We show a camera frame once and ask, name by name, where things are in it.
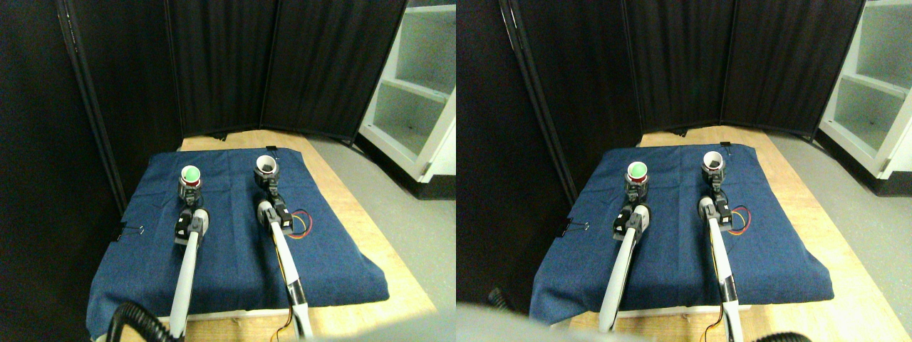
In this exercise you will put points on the red cup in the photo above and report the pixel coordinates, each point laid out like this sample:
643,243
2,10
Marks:
638,181
714,157
267,162
191,184

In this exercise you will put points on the green ball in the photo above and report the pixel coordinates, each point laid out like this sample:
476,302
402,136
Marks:
191,173
638,171

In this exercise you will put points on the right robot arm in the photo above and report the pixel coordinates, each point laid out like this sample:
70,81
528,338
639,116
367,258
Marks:
283,271
721,278

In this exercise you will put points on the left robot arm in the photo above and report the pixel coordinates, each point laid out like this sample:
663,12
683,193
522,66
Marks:
187,285
623,285

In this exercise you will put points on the curtain stand foot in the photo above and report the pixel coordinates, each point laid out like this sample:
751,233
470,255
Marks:
678,133
219,137

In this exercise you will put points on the dark blue cloth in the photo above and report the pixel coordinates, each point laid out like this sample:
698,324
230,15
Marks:
677,271
235,271

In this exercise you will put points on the curtain stand pole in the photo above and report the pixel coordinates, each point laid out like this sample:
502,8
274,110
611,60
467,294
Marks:
532,85
87,85

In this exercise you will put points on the white shelf unit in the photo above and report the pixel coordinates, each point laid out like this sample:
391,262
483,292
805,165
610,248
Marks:
873,100
413,107

